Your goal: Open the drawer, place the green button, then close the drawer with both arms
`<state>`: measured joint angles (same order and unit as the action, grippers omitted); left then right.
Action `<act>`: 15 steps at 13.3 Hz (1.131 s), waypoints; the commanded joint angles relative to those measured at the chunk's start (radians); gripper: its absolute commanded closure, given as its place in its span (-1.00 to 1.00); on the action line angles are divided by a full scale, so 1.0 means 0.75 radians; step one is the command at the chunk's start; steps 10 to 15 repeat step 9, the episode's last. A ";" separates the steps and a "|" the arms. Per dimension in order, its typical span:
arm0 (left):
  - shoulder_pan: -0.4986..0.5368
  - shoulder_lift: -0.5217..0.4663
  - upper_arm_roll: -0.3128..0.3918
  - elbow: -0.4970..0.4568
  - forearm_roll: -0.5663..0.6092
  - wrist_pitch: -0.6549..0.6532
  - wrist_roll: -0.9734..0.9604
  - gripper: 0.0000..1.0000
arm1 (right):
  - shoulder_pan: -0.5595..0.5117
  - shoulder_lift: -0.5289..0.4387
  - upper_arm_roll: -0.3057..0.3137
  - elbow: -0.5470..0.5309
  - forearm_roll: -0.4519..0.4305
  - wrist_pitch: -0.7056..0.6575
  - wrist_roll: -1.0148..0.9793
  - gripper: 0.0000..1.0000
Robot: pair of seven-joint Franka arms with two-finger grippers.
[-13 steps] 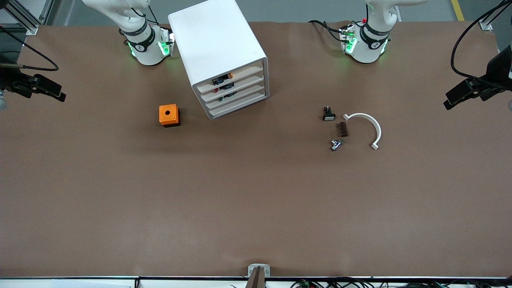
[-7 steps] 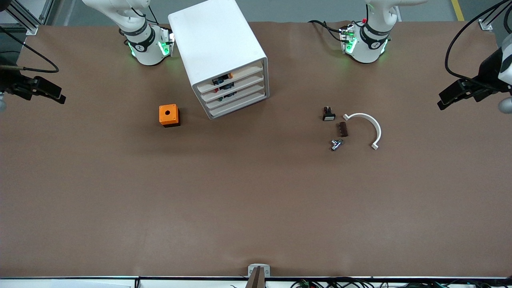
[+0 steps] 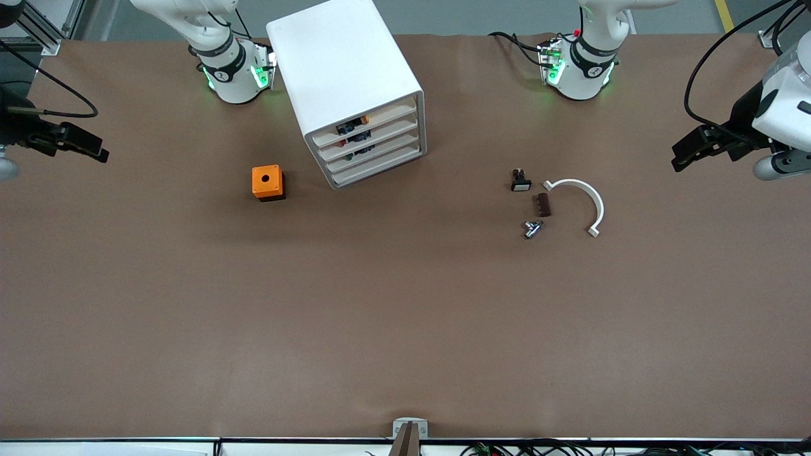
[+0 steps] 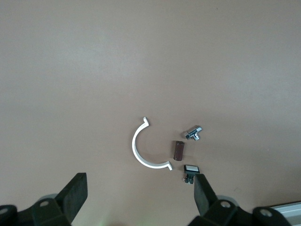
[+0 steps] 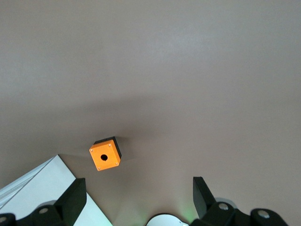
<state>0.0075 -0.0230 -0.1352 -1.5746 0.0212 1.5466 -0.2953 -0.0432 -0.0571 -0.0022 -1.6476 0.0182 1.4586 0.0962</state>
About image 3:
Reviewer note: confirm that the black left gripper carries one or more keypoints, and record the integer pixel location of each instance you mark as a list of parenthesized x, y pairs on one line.
[(741, 120)]

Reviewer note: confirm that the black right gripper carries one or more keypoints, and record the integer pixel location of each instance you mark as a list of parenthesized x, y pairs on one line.
[(19, 125)]

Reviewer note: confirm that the white plastic drawer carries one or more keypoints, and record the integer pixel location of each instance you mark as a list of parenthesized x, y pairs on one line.
[(386, 151)]

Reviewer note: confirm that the black white-capped push button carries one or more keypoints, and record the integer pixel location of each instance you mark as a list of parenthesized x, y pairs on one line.
[(520, 181)]

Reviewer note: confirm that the white drawer cabinet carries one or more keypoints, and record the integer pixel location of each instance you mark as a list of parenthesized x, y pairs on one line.
[(342, 63)]

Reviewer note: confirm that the brown terminal block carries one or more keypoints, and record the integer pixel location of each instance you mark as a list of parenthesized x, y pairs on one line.
[(544, 205)]

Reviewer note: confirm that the white curved plastic bracket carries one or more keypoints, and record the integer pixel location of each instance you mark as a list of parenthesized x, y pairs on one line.
[(589, 193)]

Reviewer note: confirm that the aluminium frame post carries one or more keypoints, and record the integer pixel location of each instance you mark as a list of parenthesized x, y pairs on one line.
[(770, 35), (38, 28)]

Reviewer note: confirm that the silver metal selector switch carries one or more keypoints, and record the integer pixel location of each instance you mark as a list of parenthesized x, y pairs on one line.
[(532, 228)]

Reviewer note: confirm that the orange button enclosure box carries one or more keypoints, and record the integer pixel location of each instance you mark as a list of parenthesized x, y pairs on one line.
[(267, 182)]

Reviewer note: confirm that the red black switch part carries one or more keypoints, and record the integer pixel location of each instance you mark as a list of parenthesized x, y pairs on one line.
[(355, 139)]

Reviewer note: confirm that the grey metal mount bracket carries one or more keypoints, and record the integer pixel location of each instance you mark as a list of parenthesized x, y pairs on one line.
[(410, 423)]

